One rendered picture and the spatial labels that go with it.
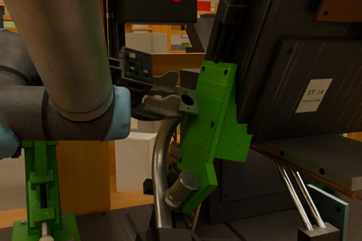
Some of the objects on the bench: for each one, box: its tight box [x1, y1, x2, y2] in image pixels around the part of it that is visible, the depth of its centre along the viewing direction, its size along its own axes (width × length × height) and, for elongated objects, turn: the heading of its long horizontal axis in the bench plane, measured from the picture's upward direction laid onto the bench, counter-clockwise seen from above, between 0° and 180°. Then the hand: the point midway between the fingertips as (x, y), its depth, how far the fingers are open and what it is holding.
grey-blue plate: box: [305, 184, 350, 241], centre depth 66 cm, size 10×2×14 cm
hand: (181, 105), depth 68 cm, fingers closed on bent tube, 3 cm apart
